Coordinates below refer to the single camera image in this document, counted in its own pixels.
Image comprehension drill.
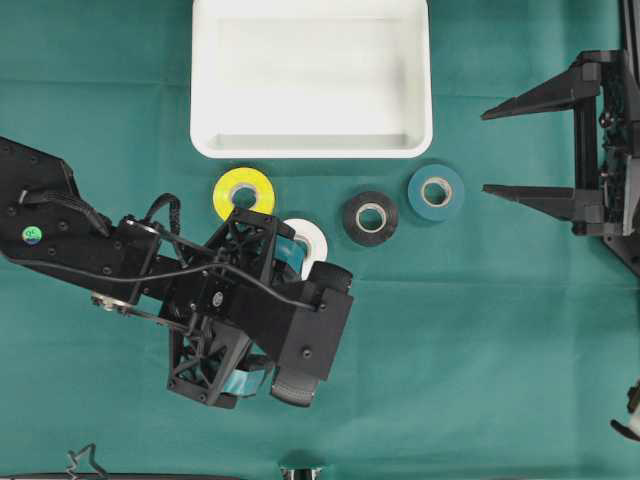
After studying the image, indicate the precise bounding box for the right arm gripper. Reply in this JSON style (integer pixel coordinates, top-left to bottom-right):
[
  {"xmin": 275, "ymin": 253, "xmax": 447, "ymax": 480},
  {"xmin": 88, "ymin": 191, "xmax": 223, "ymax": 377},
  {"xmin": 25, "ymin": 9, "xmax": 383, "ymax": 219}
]
[{"xmin": 481, "ymin": 50, "xmax": 639, "ymax": 237}]

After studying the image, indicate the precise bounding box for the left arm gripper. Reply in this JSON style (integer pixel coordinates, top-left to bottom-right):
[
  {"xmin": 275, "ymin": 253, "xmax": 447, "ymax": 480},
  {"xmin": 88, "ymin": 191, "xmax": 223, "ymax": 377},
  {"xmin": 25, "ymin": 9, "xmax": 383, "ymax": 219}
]
[{"xmin": 167, "ymin": 207, "xmax": 307, "ymax": 406}]

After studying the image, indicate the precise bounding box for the white tape roll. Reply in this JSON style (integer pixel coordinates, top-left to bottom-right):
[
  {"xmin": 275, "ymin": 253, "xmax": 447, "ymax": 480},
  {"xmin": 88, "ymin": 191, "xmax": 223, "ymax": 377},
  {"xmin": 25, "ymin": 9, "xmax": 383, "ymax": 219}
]
[{"xmin": 284, "ymin": 218, "xmax": 329, "ymax": 280}]

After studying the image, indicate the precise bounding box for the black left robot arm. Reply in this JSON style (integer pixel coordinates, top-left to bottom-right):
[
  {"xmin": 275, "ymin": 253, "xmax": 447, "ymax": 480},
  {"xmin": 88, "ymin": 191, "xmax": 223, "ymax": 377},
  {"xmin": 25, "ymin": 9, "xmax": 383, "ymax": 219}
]
[{"xmin": 1, "ymin": 139, "xmax": 300, "ymax": 409}]

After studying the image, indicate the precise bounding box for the black tape roll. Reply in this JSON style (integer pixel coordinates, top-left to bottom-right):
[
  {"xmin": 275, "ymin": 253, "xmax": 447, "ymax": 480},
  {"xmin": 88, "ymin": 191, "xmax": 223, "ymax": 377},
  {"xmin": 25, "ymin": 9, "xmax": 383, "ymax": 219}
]
[{"xmin": 342, "ymin": 191, "xmax": 399, "ymax": 247}]

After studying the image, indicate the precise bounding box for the yellow tape roll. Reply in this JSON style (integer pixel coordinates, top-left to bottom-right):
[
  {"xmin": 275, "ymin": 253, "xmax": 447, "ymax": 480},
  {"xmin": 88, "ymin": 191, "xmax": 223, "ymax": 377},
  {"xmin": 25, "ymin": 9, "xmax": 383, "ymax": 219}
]
[{"xmin": 212, "ymin": 167, "xmax": 276, "ymax": 220}]

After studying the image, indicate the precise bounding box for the teal tape roll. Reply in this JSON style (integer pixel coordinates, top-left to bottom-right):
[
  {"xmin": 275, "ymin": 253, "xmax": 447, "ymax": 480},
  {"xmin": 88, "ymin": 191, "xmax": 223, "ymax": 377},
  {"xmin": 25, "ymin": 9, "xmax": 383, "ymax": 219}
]
[{"xmin": 407, "ymin": 164, "xmax": 465, "ymax": 222}]

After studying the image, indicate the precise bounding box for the white plastic tray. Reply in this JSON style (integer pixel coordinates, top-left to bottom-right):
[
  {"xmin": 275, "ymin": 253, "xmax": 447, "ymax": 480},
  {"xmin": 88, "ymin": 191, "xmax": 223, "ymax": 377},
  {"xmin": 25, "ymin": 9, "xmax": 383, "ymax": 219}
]
[{"xmin": 190, "ymin": 1, "xmax": 434, "ymax": 159}]

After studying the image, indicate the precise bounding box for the white object right edge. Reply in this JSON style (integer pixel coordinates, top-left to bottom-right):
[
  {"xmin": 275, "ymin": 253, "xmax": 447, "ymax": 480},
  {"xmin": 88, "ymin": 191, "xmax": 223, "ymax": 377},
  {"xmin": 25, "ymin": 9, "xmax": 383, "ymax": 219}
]
[{"xmin": 610, "ymin": 382, "xmax": 640, "ymax": 442}]

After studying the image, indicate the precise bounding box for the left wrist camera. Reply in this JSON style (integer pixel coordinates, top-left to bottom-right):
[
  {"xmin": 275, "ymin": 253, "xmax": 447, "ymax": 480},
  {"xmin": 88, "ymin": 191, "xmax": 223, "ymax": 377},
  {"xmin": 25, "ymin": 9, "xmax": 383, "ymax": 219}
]
[{"xmin": 242, "ymin": 262, "xmax": 353, "ymax": 408}]

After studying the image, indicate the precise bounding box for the metal bracket bottom edge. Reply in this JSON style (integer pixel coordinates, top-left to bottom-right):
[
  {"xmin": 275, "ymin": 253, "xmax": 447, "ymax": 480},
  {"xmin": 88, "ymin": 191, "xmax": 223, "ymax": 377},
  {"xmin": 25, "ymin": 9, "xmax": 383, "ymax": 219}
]
[{"xmin": 280, "ymin": 466, "xmax": 323, "ymax": 480}]

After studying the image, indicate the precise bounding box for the metal wire clip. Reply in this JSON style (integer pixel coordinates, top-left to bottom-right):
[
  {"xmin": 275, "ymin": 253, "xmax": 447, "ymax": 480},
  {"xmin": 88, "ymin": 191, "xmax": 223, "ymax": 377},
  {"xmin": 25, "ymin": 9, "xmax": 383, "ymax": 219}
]
[{"xmin": 66, "ymin": 443, "xmax": 109, "ymax": 479}]

